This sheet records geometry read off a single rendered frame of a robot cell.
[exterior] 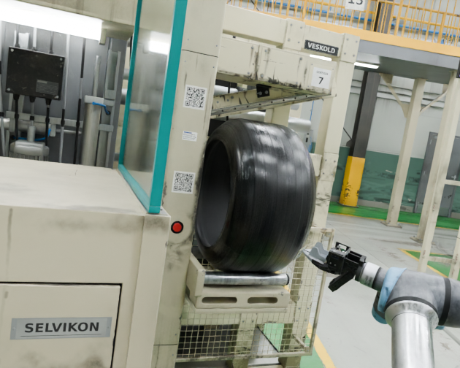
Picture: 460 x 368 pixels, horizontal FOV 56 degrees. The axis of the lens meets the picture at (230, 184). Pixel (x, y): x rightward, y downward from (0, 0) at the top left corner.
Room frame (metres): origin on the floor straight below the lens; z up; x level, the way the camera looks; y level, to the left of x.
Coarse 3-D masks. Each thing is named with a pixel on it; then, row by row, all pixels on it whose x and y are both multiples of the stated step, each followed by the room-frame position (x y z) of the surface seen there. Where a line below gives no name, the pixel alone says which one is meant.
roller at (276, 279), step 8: (208, 272) 1.46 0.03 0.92; (216, 272) 1.47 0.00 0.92; (224, 272) 1.48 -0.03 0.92; (232, 272) 1.49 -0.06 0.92; (240, 272) 1.51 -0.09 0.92; (248, 272) 1.52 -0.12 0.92; (256, 272) 1.53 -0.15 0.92; (264, 272) 1.55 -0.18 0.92; (208, 280) 1.44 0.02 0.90; (216, 280) 1.45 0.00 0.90; (224, 280) 1.46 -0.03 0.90; (232, 280) 1.47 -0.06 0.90; (240, 280) 1.49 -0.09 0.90; (248, 280) 1.50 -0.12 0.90; (256, 280) 1.51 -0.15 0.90; (264, 280) 1.52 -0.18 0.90; (272, 280) 1.53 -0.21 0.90; (280, 280) 1.54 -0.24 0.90; (288, 280) 1.55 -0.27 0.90
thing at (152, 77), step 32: (160, 0) 0.88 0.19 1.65; (160, 32) 0.83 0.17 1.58; (160, 64) 0.79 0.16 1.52; (128, 96) 1.20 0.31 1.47; (160, 96) 0.75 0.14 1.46; (128, 128) 1.13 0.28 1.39; (160, 128) 0.69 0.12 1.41; (128, 160) 1.06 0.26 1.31; (160, 160) 0.70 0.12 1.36; (160, 192) 0.70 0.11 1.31
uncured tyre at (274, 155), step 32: (224, 128) 1.58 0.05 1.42; (256, 128) 1.51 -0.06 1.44; (288, 128) 1.63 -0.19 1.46; (224, 160) 1.88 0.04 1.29; (256, 160) 1.40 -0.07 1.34; (288, 160) 1.44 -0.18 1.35; (224, 192) 1.90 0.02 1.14; (256, 192) 1.36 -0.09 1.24; (288, 192) 1.40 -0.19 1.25; (224, 224) 1.42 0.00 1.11; (256, 224) 1.36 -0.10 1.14; (288, 224) 1.40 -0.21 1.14; (224, 256) 1.44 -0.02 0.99; (256, 256) 1.42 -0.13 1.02; (288, 256) 1.46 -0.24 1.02
